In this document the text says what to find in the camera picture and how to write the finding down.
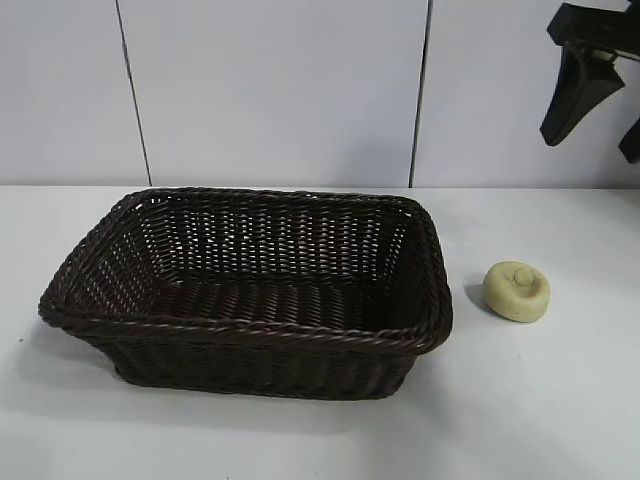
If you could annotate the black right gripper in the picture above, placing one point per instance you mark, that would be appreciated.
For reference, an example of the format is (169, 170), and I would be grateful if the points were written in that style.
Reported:
(600, 25)

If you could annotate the dark brown woven wicker basket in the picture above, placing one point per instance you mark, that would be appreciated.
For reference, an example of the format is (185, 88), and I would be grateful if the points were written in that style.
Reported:
(250, 310)

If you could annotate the pale yellow egg yolk pastry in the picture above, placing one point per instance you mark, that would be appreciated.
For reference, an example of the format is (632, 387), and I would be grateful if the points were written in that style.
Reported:
(515, 295)

